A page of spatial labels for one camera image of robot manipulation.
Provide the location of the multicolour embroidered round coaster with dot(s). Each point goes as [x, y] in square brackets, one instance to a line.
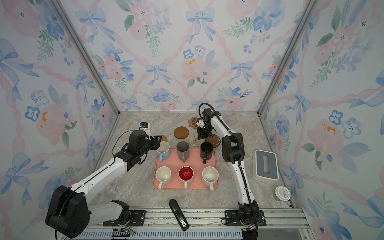
[194, 141]

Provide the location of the red interior mug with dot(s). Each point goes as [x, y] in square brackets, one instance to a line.
[186, 175]

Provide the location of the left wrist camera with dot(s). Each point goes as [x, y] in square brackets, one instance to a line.
[144, 126]

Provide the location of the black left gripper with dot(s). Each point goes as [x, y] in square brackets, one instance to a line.
[155, 142]

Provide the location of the black handheld device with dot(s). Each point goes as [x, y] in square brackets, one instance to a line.
[178, 213]

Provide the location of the pink plastic tray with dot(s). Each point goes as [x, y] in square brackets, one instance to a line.
[194, 166]

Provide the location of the white grey tissue box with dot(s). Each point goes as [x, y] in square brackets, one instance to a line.
[265, 167]

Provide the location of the aluminium rail base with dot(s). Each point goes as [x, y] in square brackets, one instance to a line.
[205, 224]

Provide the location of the grey mug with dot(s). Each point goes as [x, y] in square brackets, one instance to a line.
[183, 151]

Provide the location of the black mug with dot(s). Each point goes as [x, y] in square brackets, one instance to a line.
[206, 151]

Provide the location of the cream mug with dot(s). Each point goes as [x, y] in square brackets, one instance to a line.
[164, 176]
[210, 176]

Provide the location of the white lidded paper cup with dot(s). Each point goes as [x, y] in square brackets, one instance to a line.
[282, 194]

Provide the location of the light blue mug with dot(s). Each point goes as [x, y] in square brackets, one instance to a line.
[164, 151]

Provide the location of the cream mug front left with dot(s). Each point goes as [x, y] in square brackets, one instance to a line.
[164, 176]

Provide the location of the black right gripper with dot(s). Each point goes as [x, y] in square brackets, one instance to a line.
[200, 135]

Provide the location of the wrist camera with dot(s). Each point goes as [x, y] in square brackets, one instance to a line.
[200, 123]
[144, 126]

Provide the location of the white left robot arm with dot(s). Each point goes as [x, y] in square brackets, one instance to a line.
[70, 212]

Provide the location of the plain round wooden coaster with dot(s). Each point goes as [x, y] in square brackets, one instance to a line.
[181, 132]

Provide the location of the cream mug front right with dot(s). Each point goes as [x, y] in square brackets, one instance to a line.
[210, 176]

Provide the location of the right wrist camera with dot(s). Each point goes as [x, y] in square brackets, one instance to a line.
[200, 123]

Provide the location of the scratched round wooden coaster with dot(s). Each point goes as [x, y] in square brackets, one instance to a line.
[215, 141]

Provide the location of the rattan woven round coaster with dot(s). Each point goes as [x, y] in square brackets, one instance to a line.
[164, 138]

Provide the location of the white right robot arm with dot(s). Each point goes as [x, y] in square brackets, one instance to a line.
[210, 124]

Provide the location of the cork paw print coaster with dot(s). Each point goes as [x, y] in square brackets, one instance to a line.
[193, 122]

